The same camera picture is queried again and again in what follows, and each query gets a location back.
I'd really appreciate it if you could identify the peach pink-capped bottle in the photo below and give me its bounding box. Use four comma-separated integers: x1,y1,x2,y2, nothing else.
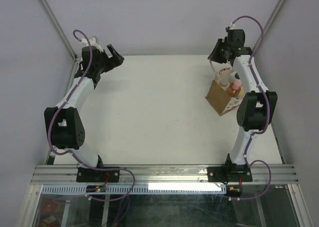
226,80,244,99

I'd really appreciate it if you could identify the brown canvas bag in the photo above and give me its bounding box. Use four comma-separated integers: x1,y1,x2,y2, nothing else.
205,67,243,116

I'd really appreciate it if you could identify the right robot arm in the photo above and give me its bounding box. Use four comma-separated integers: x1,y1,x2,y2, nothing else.
208,29,278,181

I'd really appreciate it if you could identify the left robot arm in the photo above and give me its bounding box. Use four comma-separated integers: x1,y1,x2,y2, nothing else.
44,44,125,181

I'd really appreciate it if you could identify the white bottle grey cap rear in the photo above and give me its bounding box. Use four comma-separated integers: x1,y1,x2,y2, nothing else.
229,71,241,84

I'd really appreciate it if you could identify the small green-lit circuit board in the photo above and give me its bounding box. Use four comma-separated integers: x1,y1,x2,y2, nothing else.
86,186,107,193

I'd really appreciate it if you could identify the black orange connector box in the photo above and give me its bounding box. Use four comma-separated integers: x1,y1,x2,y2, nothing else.
225,186,243,198

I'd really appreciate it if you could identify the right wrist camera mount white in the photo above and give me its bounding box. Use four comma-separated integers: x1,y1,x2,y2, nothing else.
225,23,235,32

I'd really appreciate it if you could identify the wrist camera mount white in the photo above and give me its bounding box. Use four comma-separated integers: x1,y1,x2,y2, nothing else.
225,23,235,32
80,36,104,52

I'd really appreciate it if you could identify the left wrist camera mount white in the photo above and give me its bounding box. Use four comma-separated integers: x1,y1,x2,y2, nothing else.
80,36,104,52

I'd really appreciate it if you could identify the right aluminium frame post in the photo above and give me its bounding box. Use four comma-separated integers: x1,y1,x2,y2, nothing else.
264,0,287,37

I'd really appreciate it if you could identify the aluminium frame post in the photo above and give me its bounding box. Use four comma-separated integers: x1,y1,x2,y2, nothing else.
32,0,78,60
264,0,287,37

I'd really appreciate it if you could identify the left aluminium frame post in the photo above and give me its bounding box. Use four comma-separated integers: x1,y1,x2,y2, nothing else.
32,0,78,60

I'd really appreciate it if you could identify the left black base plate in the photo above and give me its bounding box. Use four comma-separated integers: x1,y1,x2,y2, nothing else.
76,167,120,183

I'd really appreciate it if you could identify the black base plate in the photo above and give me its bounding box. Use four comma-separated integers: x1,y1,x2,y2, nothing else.
76,167,120,183
207,165,253,184

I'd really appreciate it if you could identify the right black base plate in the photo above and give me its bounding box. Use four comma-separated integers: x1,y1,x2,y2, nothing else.
207,165,253,184

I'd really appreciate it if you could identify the aluminium front rail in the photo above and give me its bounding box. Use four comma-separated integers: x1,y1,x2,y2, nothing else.
31,164,299,185

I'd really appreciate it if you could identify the white slotted cable duct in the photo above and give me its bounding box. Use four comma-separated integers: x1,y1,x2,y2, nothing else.
42,182,226,195

